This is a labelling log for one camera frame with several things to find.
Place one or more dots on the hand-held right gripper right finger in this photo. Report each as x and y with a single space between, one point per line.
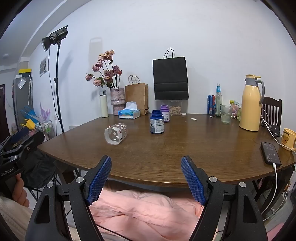
193 178

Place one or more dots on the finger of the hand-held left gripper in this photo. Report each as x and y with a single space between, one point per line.
19 135
32 141

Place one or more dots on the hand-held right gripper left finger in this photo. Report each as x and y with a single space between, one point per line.
99 178

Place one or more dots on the clear dotted glass cup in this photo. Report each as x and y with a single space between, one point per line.
116 135

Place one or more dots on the cream sleeved left forearm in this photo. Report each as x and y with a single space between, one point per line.
13 220

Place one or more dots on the person's left hand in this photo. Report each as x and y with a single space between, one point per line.
20 190

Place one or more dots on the blue plastic hangers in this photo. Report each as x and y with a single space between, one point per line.
29 113

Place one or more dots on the grey refrigerator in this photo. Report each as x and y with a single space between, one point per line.
22 99

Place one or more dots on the pink blanket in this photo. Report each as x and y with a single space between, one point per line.
143 210

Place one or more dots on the black light stand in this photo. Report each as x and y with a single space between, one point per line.
59 88

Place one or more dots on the dark blue supplement bottle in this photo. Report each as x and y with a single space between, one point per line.
157 122

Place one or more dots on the purple supplement bottle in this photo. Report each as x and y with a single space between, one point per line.
165 114

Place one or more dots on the clear drinking glass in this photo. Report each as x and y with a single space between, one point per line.
226 114

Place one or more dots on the blue tissue box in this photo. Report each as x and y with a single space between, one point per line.
129 112

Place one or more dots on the clear jar of nuts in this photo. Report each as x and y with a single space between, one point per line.
175 108

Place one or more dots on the white thermos bottle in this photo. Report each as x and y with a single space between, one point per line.
104 104

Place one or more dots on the blue soda can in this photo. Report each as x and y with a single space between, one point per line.
211 104

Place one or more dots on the pink ceramic vase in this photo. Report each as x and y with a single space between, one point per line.
117 100

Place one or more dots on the black smartphone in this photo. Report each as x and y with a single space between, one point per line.
270 153

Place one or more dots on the clear glass bottle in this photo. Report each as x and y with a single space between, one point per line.
218 100

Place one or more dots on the colourful snack packets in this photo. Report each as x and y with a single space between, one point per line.
235 109

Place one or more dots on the brown paper bag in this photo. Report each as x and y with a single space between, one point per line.
137 97

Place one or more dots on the yellow thermos jug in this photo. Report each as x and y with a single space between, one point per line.
251 104

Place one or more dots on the black power adapter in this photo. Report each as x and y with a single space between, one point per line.
275 131

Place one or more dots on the dried pink flowers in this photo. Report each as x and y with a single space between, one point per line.
105 71

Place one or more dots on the black paper bag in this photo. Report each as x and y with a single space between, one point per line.
170 78

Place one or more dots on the yellow bear mug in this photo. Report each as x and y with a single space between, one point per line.
288 139

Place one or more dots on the black studio light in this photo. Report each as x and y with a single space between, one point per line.
54 37

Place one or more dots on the small wall picture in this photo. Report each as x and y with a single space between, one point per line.
43 66

